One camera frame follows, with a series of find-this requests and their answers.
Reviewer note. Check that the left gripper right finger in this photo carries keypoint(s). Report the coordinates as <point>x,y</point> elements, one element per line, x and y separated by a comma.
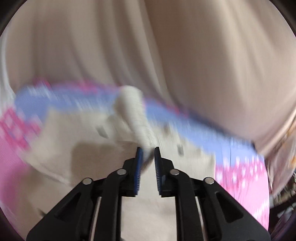
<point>204,209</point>

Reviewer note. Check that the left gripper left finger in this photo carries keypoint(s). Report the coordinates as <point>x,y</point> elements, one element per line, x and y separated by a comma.
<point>92,209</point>

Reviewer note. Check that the cream sweater with black hearts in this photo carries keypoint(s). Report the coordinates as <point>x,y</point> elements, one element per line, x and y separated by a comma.
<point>93,144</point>

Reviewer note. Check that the pink floral bed sheet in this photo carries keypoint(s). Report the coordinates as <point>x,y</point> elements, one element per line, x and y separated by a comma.
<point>239,169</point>

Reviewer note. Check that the beige curtain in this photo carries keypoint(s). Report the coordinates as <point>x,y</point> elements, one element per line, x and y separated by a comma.
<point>230,62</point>

